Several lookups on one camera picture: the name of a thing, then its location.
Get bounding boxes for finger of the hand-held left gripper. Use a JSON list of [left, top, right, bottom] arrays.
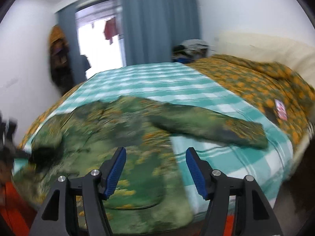
[[12, 147, 62, 170]]

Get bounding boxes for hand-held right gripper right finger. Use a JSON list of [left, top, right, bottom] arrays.
[[186, 147, 283, 236]]

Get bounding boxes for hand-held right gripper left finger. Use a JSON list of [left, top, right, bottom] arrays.
[[30, 147, 127, 236]]

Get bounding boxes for green floral garment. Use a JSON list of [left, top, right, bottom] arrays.
[[12, 96, 269, 236]]

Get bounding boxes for pile of clothes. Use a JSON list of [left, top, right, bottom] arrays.
[[172, 39, 210, 63]]

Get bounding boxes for red hanging clothes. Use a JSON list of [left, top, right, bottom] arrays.
[[103, 19, 118, 45]]

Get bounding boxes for person's orange clothing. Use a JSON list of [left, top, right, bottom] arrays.
[[0, 181, 38, 236]]

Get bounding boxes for teal checkered bed sheet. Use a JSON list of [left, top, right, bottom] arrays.
[[15, 63, 294, 213]]

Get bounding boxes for small pink packet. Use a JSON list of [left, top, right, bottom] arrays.
[[274, 99, 287, 121]]

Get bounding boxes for dark cloth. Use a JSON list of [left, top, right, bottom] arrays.
[[80, 54, 91, 74]]

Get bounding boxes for orange floral quilt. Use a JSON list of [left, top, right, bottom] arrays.
[[186, 54, 315, 148]]

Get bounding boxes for blue curtain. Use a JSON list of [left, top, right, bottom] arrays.
[[57, 6, 87, 96], [119, 0, 201, 65]]

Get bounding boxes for cream headboard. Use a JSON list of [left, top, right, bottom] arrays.
[[217, 31, 315, 89]]

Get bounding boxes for clothes on wall rack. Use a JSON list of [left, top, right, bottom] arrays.
[[48, 26, 75, 95]]

